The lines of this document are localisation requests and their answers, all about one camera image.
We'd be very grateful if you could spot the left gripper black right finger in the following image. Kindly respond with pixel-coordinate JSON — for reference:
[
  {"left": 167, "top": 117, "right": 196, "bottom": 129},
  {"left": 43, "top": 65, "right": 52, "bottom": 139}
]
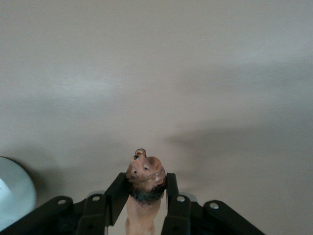
[{"left": 161, "top": 172, "right": 266, "bottom": 235}]

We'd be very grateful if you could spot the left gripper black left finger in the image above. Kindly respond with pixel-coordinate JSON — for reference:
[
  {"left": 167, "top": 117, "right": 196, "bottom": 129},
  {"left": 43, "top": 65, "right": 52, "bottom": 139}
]
[{"left": 0, "top": 172, "right": 133, "bottom": 235}]

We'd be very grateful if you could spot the small brown plush animal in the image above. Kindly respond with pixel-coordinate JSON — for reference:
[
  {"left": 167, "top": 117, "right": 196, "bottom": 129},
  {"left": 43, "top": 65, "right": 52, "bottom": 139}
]
[{"left": 124, "top": 148, "right": 168, "bottom": 235}]

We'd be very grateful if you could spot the white round device with label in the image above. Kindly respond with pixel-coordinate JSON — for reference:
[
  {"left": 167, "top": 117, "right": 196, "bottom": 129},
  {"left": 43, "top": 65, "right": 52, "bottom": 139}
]
[{"left": 0, "top": 156, "right": 38, "bottom": 231}]

